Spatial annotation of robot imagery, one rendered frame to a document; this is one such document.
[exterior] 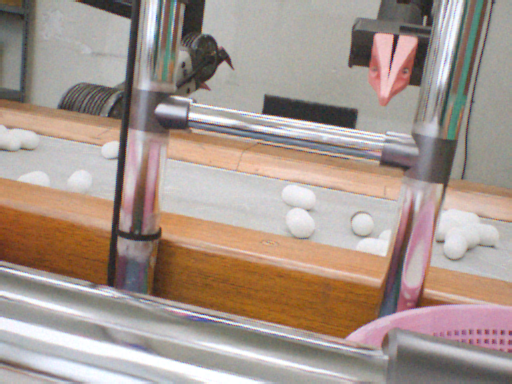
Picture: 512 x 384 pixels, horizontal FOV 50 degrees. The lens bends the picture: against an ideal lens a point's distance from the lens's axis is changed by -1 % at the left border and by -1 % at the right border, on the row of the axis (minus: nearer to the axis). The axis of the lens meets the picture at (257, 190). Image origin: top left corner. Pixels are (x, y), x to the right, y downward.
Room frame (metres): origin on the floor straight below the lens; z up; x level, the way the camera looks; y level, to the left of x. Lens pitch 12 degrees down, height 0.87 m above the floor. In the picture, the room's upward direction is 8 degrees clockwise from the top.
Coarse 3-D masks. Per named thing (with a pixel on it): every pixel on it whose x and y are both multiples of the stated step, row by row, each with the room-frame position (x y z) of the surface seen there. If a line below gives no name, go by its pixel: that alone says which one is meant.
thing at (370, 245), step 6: (366, 240) 0.39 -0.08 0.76; (372, 240) 0.39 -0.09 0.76; (378, 240) 0.39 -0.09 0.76; (384, 240) 0.40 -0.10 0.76; (360, 246) 0.39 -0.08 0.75; (366, 246) 0.39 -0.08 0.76; (372, 246) 0.39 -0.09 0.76; (378, 246) 0.39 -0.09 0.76; (384, 246) 0.39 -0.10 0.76; (372, 252) 0.39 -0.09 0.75; (378, 252) 0.39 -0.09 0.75
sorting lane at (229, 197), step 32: (0, 160) 0.56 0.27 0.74; (32, 160) 0.58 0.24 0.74; (64, 160) 0.60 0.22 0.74; (96, 160) 0.63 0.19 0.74; (96, 192) 0.49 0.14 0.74; (192, 192) 0.54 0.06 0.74; (224, 192) 0.56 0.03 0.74; (256, 192) 0.58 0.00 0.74; (320, 192) 0.63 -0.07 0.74; (256, 224) 0.46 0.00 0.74; (320, 224) 0.49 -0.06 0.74; (384, 224) 0.53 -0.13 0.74; (480, 256) 0.46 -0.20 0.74
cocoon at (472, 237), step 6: (456, 228) 0.47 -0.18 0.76; (462, 228) 0.48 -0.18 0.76; (468, 228) 0.48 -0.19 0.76; (450, 234) 0.47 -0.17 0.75; (456, 234) 0.47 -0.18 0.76; (462, 234) 0.47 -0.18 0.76; (468, 234) 0.47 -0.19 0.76; (474, 234) 0.47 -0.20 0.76; (468, 240) 0.47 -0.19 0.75; (474, 240) 0.47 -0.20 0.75; (468, 246) 0.47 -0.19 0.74; (474, 246) 0.47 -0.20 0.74
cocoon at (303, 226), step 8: (296, 208) 0.45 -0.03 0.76; (288, 216) 0.45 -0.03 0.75; (296, 216) 0.44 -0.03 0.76; (304, 216) 0.43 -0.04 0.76; (288, 224) 0.44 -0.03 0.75; (296, 224) 0.43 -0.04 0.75; (304, 224) 0.43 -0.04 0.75; (312, 224) 0.43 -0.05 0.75; (296, 232) 0.43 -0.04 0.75; (304, 232) 0.43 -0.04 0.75
